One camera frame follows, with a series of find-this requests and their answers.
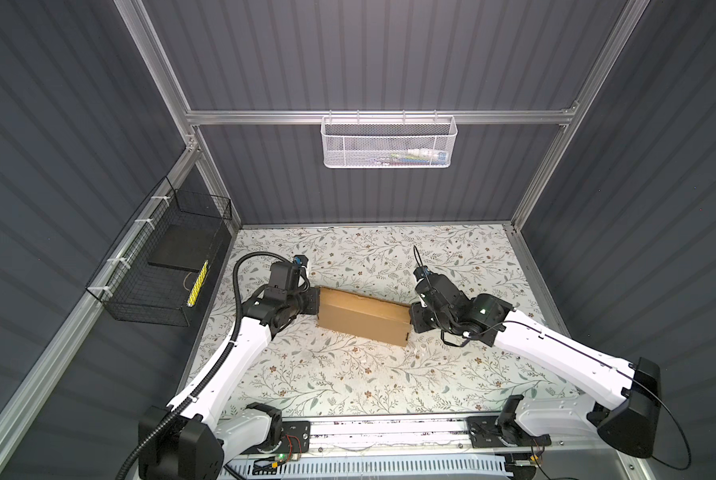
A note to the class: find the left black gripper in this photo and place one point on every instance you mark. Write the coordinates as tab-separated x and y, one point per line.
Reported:
311	294

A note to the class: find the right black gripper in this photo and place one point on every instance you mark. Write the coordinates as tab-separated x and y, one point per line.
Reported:
415	320

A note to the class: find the brown cardboard box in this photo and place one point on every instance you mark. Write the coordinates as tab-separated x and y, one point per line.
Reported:
366	317

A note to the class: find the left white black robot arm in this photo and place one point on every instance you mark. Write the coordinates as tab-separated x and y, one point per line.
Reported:
188	438

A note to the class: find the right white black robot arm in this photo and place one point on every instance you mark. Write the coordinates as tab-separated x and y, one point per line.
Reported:
619	400

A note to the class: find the floral patterned table mat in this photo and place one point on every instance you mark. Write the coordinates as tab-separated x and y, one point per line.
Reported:
309	371

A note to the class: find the yellow marker pen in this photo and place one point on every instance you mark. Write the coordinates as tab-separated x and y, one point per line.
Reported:
198	285

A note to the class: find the black foam pad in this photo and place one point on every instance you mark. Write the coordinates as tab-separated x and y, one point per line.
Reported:
184	249

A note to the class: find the pens in white basket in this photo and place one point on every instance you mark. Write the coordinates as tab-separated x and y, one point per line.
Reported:
414	158

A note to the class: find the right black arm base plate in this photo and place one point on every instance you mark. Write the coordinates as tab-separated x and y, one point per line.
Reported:
491	432

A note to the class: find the aluminium mounting rail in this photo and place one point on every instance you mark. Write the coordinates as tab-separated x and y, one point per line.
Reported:
394	433

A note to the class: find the black wire basket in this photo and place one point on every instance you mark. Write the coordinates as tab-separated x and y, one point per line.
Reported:
163	270

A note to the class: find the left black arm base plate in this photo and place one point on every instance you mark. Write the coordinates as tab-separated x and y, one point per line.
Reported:
295	439

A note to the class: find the white wire mesh basket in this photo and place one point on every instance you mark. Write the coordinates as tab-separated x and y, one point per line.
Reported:
350	142

